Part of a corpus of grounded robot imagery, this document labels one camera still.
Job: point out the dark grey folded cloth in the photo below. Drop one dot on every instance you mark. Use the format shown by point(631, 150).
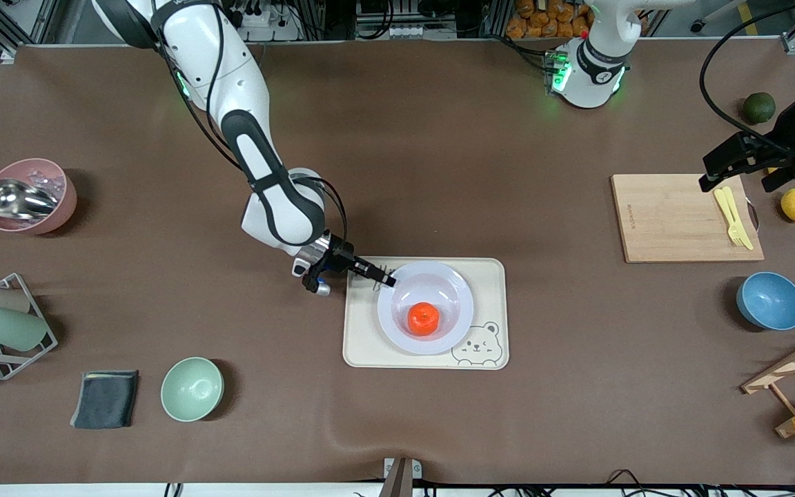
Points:
point(104, 400)

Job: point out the mint green cup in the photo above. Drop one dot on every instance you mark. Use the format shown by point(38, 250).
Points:
point(11, 328)

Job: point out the yellow plastic fork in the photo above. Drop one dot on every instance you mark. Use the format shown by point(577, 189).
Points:
point(732, 224)

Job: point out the white round plate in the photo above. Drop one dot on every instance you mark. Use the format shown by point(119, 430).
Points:
point(439, 283)

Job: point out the yellow plastic knife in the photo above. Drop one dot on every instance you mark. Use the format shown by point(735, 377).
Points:
point(734, 207)

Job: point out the wooden cup stand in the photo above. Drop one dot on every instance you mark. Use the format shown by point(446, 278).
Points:
point(794, 362)

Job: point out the pink bowl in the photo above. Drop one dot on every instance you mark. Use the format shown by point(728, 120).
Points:
point(59, 214)

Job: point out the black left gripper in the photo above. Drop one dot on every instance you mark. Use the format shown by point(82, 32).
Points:
point(788, 131)

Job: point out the cream bear print tray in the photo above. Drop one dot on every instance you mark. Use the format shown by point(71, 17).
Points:
point(363, 345)

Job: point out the light green bowl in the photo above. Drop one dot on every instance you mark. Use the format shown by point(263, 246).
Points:
point(192, 390)

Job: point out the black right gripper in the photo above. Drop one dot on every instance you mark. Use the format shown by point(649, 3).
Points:
point(339, 259)

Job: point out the dark green avocado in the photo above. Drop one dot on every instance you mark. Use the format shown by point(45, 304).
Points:
point(760, 107)

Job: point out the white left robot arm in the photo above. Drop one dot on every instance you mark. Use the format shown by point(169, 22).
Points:
point(591, 76)

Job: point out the blue bowl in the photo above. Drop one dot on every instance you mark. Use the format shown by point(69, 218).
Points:
point(771, 301)

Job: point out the wooden cutting board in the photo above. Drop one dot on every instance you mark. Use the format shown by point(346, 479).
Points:
point(673, 221)

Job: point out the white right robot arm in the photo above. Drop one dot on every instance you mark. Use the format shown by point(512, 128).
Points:
point(280, 207)

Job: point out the metal table edge bracket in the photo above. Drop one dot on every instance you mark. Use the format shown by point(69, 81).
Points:
point(401, 476)

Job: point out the orange mandarin fruit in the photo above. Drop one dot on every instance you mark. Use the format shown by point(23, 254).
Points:
point(423, 319)

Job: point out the white power strip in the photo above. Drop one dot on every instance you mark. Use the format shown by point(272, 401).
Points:
point(263, 21)

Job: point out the pile of orange fruits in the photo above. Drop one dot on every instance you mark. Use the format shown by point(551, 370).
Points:
point(542, 21)

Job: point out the metal scoop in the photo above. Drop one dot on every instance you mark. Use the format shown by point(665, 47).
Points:
point(14, 198)

